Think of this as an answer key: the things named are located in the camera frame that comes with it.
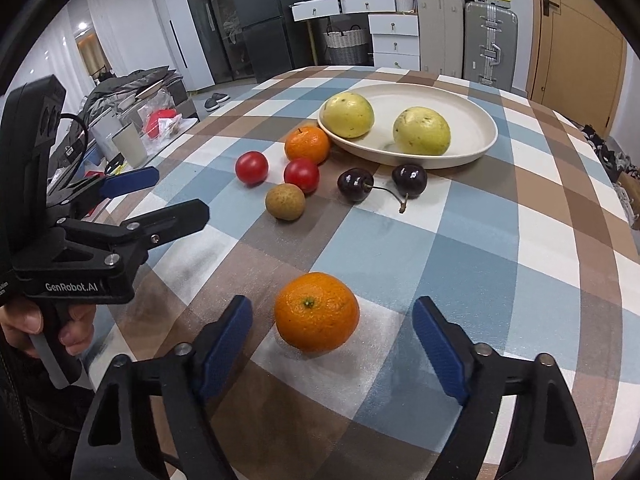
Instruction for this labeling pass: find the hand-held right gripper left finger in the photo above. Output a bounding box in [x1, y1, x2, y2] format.
[71, 295, 253, 480]

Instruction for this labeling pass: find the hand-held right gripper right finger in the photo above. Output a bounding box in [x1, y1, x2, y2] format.
[412, 296, 596, 480]

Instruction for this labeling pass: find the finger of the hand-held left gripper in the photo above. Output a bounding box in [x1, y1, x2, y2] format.
[55, 198, 210, 263]
[47, 166, 161, 221]

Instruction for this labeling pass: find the red tomato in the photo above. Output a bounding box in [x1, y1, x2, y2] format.
[283, 158, 321, 194]
[235, 151, 269, 184]

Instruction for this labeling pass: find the large orange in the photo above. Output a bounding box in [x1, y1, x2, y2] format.
[274, 272, 361, 354]

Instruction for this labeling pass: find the brown longan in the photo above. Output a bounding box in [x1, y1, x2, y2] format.
[265, 183, 307, 221]

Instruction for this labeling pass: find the small orange with stem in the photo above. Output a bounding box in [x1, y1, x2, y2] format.
[284, 125, 332, 166]

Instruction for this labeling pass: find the dark purple passion fruit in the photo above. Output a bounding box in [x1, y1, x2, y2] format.
[337, 168, 401, 204]

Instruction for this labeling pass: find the cream round plate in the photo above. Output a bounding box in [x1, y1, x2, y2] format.
[317, 84, 498, 170]

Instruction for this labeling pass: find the person's left hand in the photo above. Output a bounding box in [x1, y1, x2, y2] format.
[0, 304, 97, 361]

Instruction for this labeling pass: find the white cup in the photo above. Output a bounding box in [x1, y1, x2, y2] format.
[112, 121, 149, 169]

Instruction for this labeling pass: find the red bag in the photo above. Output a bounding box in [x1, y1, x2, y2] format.
[144, 108, 182, 140]

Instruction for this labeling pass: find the checked tablecloth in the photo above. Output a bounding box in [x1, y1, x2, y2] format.
[82, 65, 640, 480]

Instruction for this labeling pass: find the dark clothes pile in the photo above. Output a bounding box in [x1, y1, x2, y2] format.
[82, 66, 177, 112]

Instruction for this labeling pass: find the white wardrobe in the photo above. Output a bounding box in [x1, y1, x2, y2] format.
[149, 0, 217, 95]

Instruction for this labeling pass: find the dark glass cabinet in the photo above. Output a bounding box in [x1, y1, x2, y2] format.
[177, 0, 248, 82]

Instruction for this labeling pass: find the yellow guava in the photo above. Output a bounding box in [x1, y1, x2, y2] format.
[320, 92, 375, 139]
[392, 106, 452, 156]

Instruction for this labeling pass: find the dark refrigerator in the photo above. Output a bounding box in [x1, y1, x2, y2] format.
[224, 0, 312, 84]

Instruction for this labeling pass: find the woven basket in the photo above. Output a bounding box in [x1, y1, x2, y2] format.
[322, 26, 372, 66]

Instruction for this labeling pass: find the pile of dark shoes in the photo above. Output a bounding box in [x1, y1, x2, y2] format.
[581, 123, 633, 183]

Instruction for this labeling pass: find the white drawer desk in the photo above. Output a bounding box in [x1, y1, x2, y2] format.
[291, 0, 421, 72]

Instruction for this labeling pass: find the silver suitcase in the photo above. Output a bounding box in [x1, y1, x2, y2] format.
[462, 1, 519, 92]

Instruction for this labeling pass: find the beige suitcase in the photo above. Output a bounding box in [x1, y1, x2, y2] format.
[416, 0, 466, 79]

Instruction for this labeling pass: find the wooden door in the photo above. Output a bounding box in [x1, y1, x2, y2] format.
[525, 0, 629, 134]

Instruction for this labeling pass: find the black cable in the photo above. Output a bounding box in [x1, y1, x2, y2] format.
[59, 112, 93, 176]

